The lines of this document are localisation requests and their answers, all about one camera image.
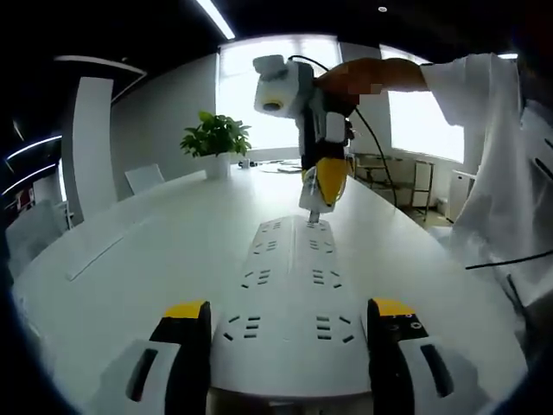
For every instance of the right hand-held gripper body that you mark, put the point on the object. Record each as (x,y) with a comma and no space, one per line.
(281,86)

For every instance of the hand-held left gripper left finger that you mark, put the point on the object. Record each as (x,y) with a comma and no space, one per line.
(142,376)

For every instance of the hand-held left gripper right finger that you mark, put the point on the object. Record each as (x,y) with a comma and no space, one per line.
(415,372)

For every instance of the white charger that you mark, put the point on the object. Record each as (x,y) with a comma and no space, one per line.
(310,196)

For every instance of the white power strip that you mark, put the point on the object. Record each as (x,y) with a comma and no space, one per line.
(298,281)

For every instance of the long ceiling light strip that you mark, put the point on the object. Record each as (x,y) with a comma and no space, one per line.
(216,17)

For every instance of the white desk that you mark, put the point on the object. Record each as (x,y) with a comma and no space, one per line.
(151,281)

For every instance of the white flat tray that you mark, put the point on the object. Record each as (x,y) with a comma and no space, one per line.
(281,167)

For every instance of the bright window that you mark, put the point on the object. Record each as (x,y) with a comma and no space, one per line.
(427,129)
(276,125)

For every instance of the small mug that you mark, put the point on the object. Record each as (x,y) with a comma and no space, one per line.
(245,164)

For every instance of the metal rack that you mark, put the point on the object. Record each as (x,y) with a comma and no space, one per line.
(410,186)

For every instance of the green leafy plant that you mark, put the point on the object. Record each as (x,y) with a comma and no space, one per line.
(216,134)

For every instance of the white plant pot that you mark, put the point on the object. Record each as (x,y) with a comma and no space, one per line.
(218,166)

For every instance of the white cabinet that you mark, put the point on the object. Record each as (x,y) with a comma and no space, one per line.
(461,194)

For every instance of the white office chair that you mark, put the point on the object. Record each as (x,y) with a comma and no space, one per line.
(144,179)

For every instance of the person's white shirt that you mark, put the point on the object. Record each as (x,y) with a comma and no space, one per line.
(497,151)

